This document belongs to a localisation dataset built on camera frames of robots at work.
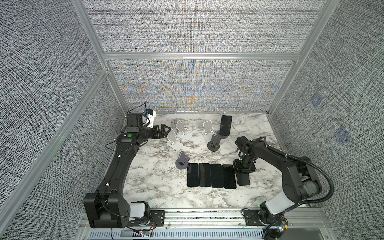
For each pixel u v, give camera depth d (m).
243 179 0.84
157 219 0.73
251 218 0.73
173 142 0.97
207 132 1.02
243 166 0.78
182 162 0.87
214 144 0.95
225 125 0.97
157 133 0.68
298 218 0.75
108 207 0.39
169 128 0.76
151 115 0.70
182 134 1.01
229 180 0.88
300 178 0.47
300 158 0.49
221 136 1.03
